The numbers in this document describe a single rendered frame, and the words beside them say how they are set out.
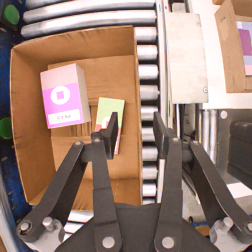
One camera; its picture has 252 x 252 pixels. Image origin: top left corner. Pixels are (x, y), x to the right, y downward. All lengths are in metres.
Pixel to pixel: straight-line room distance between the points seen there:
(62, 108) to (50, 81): 0.08
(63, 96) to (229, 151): 0.53
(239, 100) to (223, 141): 0.15
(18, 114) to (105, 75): 0.26
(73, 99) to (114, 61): 0.17
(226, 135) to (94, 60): 0.48
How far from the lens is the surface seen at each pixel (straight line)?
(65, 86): 0.43
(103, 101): 0.44
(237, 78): 0.49
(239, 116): 0.56
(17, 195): 0.70
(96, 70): 0.48
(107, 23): 0.56
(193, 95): 0.49
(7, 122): 0.56
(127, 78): 0.46
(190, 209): 1.60
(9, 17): 0.64
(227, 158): 0.56
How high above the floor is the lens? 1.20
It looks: 83 degrees down
